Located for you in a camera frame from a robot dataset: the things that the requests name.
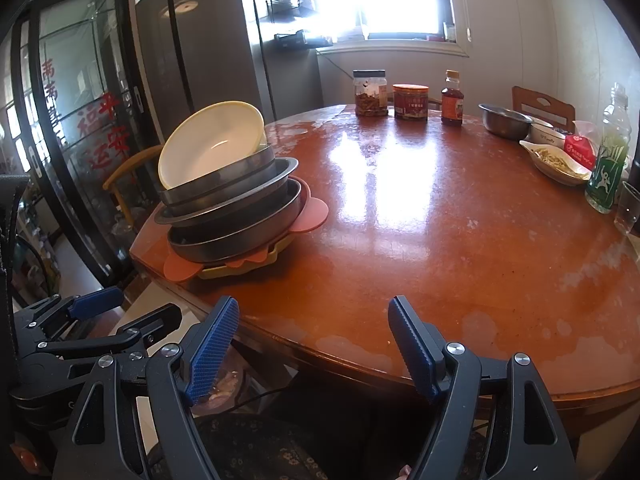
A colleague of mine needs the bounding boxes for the yellow plastic plate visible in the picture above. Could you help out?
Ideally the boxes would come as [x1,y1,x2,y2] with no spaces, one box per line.
[195,236,296,280]

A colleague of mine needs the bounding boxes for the shallow steel plate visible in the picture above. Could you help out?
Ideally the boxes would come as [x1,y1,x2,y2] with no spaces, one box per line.
[167,179,303,263]

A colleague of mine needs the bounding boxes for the grey refrigerator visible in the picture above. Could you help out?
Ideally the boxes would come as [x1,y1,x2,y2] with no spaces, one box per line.
[135,0,323,161]

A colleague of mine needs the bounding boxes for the wooden chair back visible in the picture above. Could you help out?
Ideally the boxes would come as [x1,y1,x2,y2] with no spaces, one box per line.
[511,86,577,133]

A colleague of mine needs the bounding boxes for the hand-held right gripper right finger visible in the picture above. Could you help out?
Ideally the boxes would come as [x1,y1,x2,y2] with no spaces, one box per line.
[388,296,581,480]

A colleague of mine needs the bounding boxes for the red-lidded jar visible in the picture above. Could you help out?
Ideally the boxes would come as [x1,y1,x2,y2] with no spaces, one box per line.
[392,83,430,122]

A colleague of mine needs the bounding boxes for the brown sauce bottle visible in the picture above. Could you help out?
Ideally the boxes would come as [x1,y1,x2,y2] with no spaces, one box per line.
[440,70,464,127]

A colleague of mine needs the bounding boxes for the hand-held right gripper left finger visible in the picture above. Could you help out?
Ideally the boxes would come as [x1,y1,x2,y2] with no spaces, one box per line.
[52,296,241,480]

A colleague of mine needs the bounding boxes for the wide-rimmed steel bowl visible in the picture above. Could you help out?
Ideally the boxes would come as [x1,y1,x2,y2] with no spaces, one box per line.
[154,157,300,228]

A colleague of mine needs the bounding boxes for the white printed bowl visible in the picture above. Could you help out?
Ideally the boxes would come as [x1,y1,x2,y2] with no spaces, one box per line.
[529,119,568,147]

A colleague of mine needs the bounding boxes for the deep steel bowl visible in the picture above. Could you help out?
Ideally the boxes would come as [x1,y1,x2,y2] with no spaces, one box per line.
[159,142,277,208]

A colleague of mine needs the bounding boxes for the red tissue pack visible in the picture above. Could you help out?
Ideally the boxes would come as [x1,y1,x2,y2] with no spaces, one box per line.
[564,121,601,171]

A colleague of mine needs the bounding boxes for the black-lidded clear jar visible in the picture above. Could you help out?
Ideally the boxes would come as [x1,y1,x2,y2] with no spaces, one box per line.
[352,70,390,117]

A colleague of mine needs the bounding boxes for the yellow bowl with handle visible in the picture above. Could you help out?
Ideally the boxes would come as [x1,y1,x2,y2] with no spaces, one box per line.
[158,101,267,191]

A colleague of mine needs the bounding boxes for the clear bottle green label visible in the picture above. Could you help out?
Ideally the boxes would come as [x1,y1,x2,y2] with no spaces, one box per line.
[585,83,632,215]

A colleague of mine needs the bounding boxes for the clear plastic cup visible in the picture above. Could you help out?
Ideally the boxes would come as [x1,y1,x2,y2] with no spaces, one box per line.
[614,181,640,236]

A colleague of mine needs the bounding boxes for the small steel bowl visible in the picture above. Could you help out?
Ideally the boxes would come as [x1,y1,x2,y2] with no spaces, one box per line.
[478,103,535,141]

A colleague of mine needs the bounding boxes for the stir-fried sprouts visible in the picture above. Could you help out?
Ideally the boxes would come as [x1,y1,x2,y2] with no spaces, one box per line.
[534,147,583,176]

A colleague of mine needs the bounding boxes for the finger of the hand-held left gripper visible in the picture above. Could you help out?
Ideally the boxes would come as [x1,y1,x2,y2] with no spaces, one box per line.
[17,286,126,340]
[36,303,183,362]

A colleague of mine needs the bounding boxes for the glass door red lettering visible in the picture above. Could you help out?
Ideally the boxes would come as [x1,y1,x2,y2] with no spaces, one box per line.
[10,0,146,281]

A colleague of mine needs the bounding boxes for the white serving plate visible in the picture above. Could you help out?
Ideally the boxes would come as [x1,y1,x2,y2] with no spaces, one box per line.
[519,140,592,187]

